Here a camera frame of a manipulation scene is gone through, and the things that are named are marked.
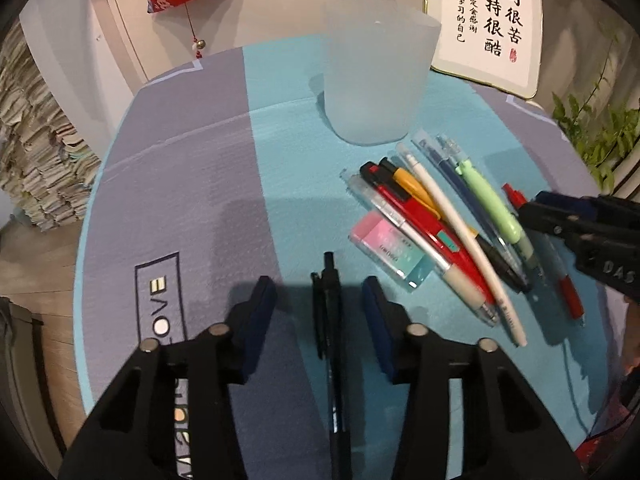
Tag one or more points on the stack of papers on floor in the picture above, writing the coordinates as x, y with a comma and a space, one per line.
47, 168

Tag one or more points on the blue grey tablecloth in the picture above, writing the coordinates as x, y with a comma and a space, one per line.
226, 169

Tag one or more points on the frosted plastic pen cup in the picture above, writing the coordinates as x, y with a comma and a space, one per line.
377, 57

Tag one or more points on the framed calligraphy sign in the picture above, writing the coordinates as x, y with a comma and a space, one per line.
492, 42

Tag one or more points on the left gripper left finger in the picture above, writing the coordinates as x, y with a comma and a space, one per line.
131, 434

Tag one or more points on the yellow black pen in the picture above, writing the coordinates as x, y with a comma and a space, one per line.
415, 189

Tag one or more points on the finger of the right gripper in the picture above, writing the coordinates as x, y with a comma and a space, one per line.
592, 207
561, 223

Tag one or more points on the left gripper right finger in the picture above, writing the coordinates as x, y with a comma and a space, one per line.
507, 431

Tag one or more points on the green potted plant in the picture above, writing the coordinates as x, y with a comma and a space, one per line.
601, 134

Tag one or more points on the dark blue clear pen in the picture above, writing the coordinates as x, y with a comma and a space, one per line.
430, 148

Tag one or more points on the green highlighter pen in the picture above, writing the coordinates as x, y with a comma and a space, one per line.
492, 204

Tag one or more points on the red pen with clear grip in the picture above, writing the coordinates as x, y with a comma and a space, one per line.
561, 278

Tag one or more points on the red black pen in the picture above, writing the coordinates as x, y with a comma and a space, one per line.
425, 222

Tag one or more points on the pink teal eraser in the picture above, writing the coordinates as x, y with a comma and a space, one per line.
391, 251

